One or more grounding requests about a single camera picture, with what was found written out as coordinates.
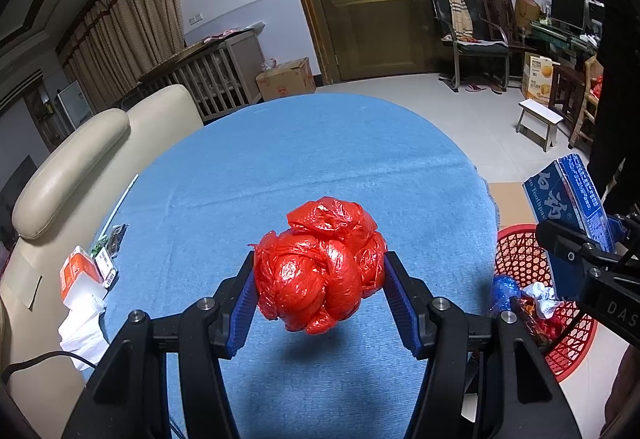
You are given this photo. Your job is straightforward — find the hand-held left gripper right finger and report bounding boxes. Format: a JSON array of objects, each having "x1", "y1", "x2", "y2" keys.
[{"x1": 383, "y1": 250, "x2": 583, "y2": 439}]

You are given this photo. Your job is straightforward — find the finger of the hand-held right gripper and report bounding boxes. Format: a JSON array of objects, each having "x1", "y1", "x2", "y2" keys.
[
  {"x1": 536, "y1": 218, "x2": 626, "y2": 270},
  {"x1": 607, "y1": 214, "x2": 640, "y2": 250}
]

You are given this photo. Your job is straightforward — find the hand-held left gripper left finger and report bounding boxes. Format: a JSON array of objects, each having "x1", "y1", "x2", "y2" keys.
[{"x1": 60, "y1": 250, "x2": 257, "y2": 439}]

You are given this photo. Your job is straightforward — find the blue toothpaste box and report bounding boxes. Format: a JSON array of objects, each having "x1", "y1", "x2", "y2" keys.
[{"x1": 522, "y1": 154, "x2": 616, "y2": 300}]

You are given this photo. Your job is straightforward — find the red mesh basket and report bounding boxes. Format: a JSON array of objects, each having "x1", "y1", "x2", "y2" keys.
[{"x1": 492, "y1": 224, "x2": 599, "y2": 385}]

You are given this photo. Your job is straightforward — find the orange foil wrapper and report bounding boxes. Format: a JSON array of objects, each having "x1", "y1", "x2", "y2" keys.
[{"x1": 517, "y1": 296, "x2": 551, "y2": 345}]

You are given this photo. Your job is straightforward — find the blue plastic bag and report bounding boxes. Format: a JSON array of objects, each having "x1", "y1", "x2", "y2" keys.
[{"x1": 490, "y1": 275, "x2": 523, "y2": 317}]

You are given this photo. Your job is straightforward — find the red plastic bag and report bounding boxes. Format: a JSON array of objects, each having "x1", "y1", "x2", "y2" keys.
[{"x1": 248, "y1": 195, "x2": 389, "y2": 336}]

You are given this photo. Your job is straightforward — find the person's right forearm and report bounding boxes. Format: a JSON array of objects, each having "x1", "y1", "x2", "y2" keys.
[{"x1": 605, "y1": 349, "x2": 640, "y2": 439}]

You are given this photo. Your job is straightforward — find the flat cardboard sheet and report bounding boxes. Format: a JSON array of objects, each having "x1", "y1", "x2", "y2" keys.
[{"x1": 487, "y1": 181, "x2": 538, "y2": 230}]

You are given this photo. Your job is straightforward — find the small white stool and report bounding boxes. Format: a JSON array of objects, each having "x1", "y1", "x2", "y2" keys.
[{"x1": 515, "y1": 99, "x2": 565, "y2": 152}]

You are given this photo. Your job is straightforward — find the small white box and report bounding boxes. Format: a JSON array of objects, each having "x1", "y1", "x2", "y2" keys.
[{"x1": 95, "y1": 249, "x2": 119, "y2": 290}]

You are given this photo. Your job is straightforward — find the green packet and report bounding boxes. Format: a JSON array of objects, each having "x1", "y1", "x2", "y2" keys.
[{"x1": 91, "y1": 224, "x2": 128, "y2": 257}]

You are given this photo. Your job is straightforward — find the bamboo chair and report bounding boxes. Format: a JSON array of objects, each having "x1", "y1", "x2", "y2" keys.
[{"x1": 570, "y1": 54, "x2": 606, "y2": 150}]

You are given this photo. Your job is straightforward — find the thin white stick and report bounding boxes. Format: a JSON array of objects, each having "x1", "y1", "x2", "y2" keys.
[{"x1": 100, "y1": 174, "x2": 140, "y2": 245}]

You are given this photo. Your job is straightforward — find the blue tablecloth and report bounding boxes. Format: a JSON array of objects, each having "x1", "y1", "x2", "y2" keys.
[{"x1": 85, "y1": 93, "x2": 501, "y2": 439}]

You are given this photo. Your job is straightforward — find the white tissue paper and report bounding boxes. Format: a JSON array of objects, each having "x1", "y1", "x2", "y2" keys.
[{"x1": 57, "y1": 284, "x2": 108, "y2": 372}]

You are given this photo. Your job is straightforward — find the orange printed carton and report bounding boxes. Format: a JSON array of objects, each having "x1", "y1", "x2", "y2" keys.
[{"x1": 521, "y1": 53, "x2": 561, "y2": 106}]

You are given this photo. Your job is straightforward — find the orange and white box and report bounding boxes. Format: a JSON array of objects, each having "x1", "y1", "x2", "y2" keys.
[{"x1": 59, "y1": 245, "x2": 108, "y2": 307}]

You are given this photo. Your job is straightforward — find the glass computer desk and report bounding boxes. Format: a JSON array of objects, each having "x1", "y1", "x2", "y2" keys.
[{"x1": 522, "y1": 19, "x2": 606, "y2": 64}]

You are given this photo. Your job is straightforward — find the black metal armchair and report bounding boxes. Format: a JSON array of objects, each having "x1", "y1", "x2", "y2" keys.
[{"x1": 431, "y1": 0, "x2": 511, "y2": 92}]

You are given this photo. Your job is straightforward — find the beige leather sofa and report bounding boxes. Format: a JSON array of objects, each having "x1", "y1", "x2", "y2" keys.
[{"x1": 0, "y1": 84, "x2": 205, "y2": 420}]

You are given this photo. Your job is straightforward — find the wooden crib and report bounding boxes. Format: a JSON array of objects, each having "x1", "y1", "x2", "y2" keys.
[{"x1": 137, "y1": 24, "x2": 266, "y2": 122}]

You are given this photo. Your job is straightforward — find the dark wooden chair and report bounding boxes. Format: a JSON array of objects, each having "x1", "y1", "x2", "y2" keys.
[{"x1": 481, "y1": 0, "x2": 538, "y2": 54}]

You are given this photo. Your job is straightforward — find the striped beige scarf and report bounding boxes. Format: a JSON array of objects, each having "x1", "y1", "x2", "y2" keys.
[{"x1": 445, "y1": 0, "x2": 473, "y2": 40}]

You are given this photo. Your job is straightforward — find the black television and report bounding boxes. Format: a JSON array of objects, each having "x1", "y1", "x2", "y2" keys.
[{"x1": 0, "y1": 154, "x2": 38, "y2": 240}]

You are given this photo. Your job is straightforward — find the white standing air conditioner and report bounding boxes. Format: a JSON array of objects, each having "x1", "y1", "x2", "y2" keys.
[{"x1": 56, "y1": 80, "x2": 93, "y2": 130}]

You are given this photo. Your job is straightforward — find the wooden double door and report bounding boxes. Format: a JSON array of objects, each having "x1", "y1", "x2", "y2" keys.
[{"x1": 274, "y1": 0, "x2": 510, "y2": 84}]

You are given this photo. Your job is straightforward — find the dark wooden shelf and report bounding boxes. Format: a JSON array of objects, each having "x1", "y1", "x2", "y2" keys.
[{"x1": 22, "y1": 79, "x2": 66, "y2": 150}]

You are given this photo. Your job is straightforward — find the beige striped curtains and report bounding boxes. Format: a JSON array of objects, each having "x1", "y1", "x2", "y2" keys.
[{"x1": 55, "y1": 0, "x2": 186, "y2": 100}]

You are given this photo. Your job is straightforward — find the black cable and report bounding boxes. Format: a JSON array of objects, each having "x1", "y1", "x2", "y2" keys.
[{"x1": 0, "y1": 351, "x2": 108, "y2": 382}]

